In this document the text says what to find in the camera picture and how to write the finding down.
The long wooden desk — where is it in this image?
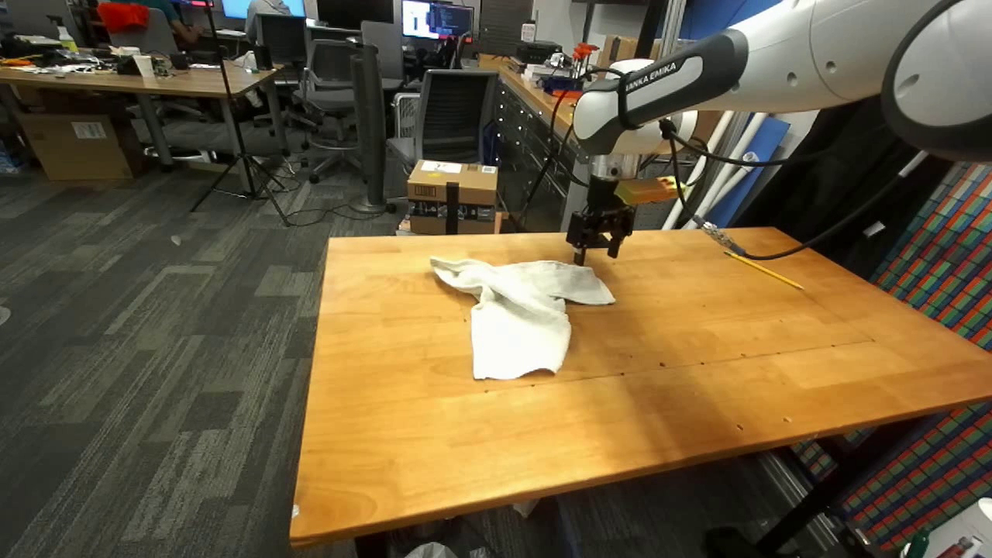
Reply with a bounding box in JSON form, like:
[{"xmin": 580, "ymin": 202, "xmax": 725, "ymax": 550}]
[{"xmin": 0, "ymin": 59, "xmax": 290, "ymax": 198}]

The grey metal cabinet wooden top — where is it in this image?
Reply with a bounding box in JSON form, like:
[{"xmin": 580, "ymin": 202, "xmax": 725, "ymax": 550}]
[{"xmin": 493, "ymin": 65, "xmax": 583, "ymax": 233}]

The black vertical pole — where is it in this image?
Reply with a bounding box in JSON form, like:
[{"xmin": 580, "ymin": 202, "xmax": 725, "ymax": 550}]
[{"xmin": 442, "ymin": 181, "xmax": 465, "ymax": 240}]

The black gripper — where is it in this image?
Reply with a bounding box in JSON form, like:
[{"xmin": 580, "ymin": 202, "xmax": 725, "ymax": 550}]
[{"xmin": 565, "ymin": 205, "xmax": 638, "ymax": 270}]

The cardboard box with label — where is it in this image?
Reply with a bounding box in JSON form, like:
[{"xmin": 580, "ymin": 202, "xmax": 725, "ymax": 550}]
[{"xmin": 16, "ymin": 104, "xmax": 144, "ymax": 185}]

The yellow pencil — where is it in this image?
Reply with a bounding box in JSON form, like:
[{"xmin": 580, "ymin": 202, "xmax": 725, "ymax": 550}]
[{"xmin": 720, "ymin": 244, "xmax": 815, "ymax": 297}]

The white towel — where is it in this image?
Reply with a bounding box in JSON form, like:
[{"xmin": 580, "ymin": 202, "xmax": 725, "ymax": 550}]
[{"xmin": 428, "ymin": 255, "xmax": 621, "ymax": 385}]

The black computer tower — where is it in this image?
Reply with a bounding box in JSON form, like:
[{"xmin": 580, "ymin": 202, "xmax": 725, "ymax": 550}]
[{"xmin": 348, "ymin": 43, "xmax": 389, "ymax": 211}]

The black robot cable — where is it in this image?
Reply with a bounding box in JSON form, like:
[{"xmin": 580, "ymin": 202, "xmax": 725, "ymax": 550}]
[{"xmin": 656, "ymin": 115, "xmax": 924, "ymax": 263}]

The black table frame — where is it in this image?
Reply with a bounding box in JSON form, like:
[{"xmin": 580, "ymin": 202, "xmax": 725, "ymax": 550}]
[{"xmin": 710, "ymin": 421, "xmax": 902, "ymax": 558}]

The low cardboard box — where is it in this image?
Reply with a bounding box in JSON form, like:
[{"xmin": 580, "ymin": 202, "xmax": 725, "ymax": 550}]
[{"xmin": 402, "ymin": 159, "xmax": 502, "ymax": 240}]

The grey office chair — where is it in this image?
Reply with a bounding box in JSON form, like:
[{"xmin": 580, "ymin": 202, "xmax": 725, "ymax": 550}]
[{"xmin": 290, "ymin": 35, "xmax": 367, "ymax": 183}]

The red bag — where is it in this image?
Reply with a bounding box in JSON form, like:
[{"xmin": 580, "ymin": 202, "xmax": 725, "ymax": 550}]
[{"xmin": 92, "ymin": 0, "xmax": 154, "ymax": 35}]

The black tripod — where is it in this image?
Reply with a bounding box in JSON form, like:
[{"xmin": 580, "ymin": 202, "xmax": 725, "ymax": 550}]
[{"xmin": 186, "ymin": 0, "xmax": 297, "ymax": 229}]

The lit computer monitor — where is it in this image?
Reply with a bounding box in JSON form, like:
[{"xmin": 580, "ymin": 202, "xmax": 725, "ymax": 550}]
[{"xmin": 400, "ymin": 0, "xmax": 450, "ymax": 43}]

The blue panel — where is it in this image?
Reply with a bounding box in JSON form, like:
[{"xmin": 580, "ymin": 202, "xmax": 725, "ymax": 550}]
[{"xmin": 705, "ymin": 108, "xmax": 793, "ymax": 233}]

